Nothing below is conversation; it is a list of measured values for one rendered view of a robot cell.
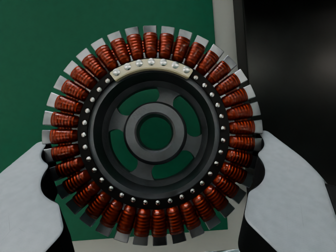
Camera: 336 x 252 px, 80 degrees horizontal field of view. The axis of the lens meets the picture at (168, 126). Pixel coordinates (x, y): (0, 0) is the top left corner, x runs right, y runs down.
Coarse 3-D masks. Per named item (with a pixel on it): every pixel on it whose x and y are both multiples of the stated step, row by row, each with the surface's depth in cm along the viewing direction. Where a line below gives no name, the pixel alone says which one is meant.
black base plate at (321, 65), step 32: (256, 0) 17; (288, 0) 18; (320, 0) 18; (256, 32) 17; (288, 32) 17; (320, 32) 18; (256, 64) 17; (288, 64) 17; (320, 64) 17; (256, 96) 17; (288, 96) 17; (320, 96) 17; (288, 128) 17; (320, 128) 17; (320, 160) 17
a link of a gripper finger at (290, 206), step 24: (264, 144) 10; (264, 168) 8; (288, 168) 8; (312, 168) 8; (264, 192) 7; (288, 192) 7; (312, 192) 7; (264, 216) 6; (288, 216) 6; (312, 216) 6; (240, 240) 7; (264, 240) 6; (288, 240) 6; (312, 240) 6
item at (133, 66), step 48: (96, 48) 10; (144, 48) 10; (192, 48) 10; (96, 96) 10; (192, 96) 12; (240, 96) 10; (96, 144) 11; (192, 144) 12; (240, 144) 10; (96, 192) 10; (144, 192) 10; (192, 192) 10; (240, 192) 10; (144, 240) 10
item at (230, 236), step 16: (224, 0) 20; (224, 16) 20; (224, 32) 20; (224, 48) 19; (240, 208) 19; (240, 224) 19; (80, 240) 18; (96, 240) 18; (112, 240) 18; (128, 240) 18; (192, 240) 18; (208, 240) 19; (224, 240) 19
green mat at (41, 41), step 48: (0, 0) 19; (48, 0) 19; (96, 0) 19; (144, 0) 19; (192, 0) 19; (0, 48) 18; (48, 48) 19; (0, 96) 18; (48, 96) 18; (144, 96) 19; (0, 144) 18; (144, 144) 19
